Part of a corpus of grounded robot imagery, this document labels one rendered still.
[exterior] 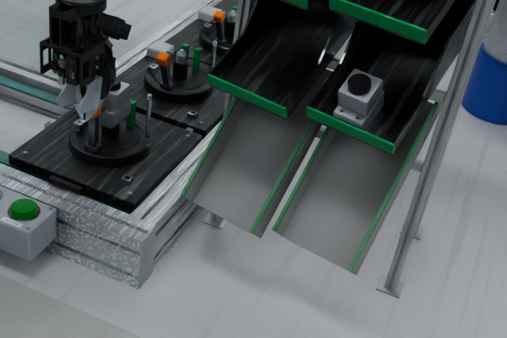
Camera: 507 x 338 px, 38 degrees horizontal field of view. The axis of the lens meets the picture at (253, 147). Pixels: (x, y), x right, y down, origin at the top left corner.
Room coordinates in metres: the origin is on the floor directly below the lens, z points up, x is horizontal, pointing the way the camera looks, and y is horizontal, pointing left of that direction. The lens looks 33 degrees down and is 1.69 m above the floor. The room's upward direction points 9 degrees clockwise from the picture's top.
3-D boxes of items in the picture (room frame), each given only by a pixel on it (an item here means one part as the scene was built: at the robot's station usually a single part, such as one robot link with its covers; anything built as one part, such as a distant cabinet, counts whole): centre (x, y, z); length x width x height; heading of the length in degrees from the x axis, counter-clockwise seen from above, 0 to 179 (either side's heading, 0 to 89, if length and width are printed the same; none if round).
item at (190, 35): (1.51, 0.09, 1.01); 0.24 x 0.24 x 0.13; 72
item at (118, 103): (1.05, 0.25, 1.06); 0.08 x 0.04 x 0.07; 164
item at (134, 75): (1.28, 0.17, 1.01); 0.24 x 0.24 x 0.13; 72
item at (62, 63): (0.94, 0.28, 1.21); 0.09 x 0.08 x 0.12; 162
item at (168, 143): (1.04, 0.25, 0.96); 0.24 x 0.24 x 0.02; 72
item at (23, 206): (0.84, 0.33, 0.96); 0.04 x 0.04 x 0.02
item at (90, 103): (0.94, 0.26, 1.11); 0.06 x 0.03 x 0.09; 162
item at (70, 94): (0.95, 0.29, 1.11); 0.06 x 0.03 x 0.09; 162
